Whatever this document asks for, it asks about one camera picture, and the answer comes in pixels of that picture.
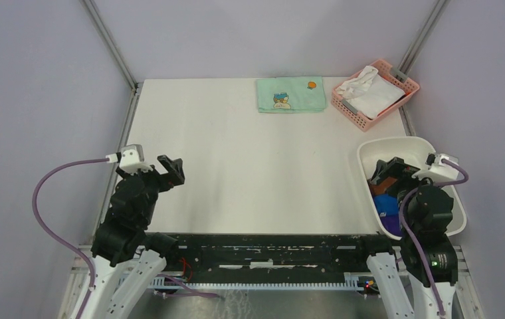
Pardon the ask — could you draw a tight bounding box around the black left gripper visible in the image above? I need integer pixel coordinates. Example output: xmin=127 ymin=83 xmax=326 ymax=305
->
xmin=117 ymin=153 xmax=185 ymax=225

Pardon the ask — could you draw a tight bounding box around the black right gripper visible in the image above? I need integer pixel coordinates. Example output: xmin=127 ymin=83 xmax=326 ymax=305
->
xmin=370 ymin=154 xmax=447 ymax=234

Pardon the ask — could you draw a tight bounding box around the brown towel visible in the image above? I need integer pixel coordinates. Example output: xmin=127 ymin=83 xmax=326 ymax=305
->
xmin=368 ymin=177 xmax=397 ymax=197

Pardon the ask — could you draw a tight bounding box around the blue towel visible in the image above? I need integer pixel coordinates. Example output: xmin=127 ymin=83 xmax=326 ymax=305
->
xmin=373 ymin=193 xmax=399 ymax=217

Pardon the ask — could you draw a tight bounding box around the purple towel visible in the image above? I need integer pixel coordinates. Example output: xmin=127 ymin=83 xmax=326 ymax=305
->
xmin=381 ymin=215 xmax=403 ymax=237

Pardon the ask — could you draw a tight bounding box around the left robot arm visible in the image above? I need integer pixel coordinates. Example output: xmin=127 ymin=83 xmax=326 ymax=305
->
xmin=73 ymin=152 xmax=185 ymax=318

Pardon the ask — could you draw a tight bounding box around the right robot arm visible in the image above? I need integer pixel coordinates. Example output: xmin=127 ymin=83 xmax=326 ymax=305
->
xmin=354 ymin=154 xmax=468 ymax=318

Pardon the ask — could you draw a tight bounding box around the white plastic tub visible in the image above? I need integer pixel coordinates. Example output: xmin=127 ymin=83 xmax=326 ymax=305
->
xmin=356 ymin=136 xmax=468 ymax=241

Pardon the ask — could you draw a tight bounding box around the white cloth in basket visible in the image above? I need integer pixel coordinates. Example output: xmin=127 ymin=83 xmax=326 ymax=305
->
xmin=336 ymin=66 xmax=405 ymax=120

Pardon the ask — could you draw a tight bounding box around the pink plastic basket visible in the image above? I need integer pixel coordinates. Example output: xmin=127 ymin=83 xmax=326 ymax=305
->
xmin=331 ymin=59 xmax=420 ymax=132

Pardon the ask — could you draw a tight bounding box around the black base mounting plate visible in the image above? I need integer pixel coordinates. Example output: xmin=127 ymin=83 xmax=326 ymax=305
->
xmin=146 ymin=232 xmax=405 ymax=285

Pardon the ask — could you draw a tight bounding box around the mint green cartoon towel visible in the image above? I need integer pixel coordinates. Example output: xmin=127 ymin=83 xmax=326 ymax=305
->
xmin=256 ymin=76 xmax=327 ymax=114

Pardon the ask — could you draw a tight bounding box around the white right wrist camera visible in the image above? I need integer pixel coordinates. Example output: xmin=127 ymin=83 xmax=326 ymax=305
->
xmin=412 ymin=153 xmax=459 ymax=183

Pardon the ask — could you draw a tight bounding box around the white slotted cable duct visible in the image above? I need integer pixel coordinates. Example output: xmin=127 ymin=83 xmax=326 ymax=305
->
xmin=147 ymin=276 xmax=365 ymax=292

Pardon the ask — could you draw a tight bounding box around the aluminium frame rail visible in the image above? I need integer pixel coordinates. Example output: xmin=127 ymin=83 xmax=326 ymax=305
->
xmin=70 ymin=245 xmax=470 ymax=274

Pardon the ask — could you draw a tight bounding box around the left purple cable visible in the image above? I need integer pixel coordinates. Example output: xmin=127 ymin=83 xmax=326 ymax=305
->
xmin=31 ymin=158 xmax=223 ymax=319

